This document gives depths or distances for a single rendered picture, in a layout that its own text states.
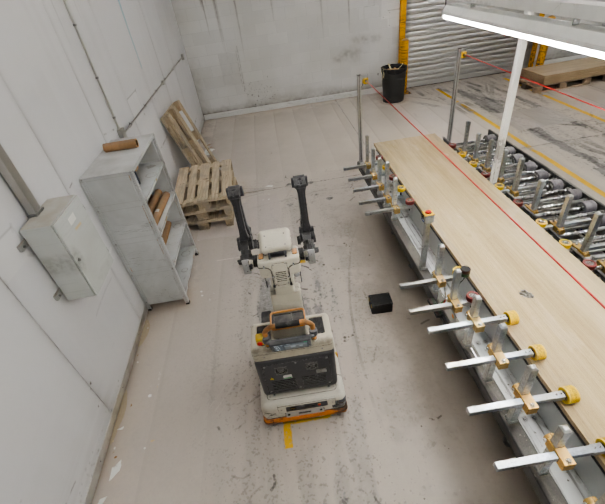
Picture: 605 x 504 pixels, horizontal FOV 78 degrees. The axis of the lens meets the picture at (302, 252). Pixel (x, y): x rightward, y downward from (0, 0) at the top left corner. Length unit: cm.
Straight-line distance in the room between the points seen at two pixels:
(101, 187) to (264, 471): 254
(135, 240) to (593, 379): 347
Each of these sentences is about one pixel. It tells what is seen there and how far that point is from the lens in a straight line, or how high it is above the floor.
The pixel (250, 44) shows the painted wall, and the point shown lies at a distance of 943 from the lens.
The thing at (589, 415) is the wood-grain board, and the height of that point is 90.
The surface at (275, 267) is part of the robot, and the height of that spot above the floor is 119.
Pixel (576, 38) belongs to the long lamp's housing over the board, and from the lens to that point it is 204.
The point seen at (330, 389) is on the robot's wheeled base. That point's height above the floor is 28.
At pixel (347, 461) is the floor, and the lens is 296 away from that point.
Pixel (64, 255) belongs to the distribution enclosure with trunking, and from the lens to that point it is 286.
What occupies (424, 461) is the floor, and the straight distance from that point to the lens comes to 299.
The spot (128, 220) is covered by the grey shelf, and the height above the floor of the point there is 111.
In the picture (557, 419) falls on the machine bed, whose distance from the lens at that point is 245.
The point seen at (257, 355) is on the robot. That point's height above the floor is 77.
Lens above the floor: 273
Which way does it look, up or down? 38 degrees down
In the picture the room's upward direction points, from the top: 9 degrees counter-clockwise
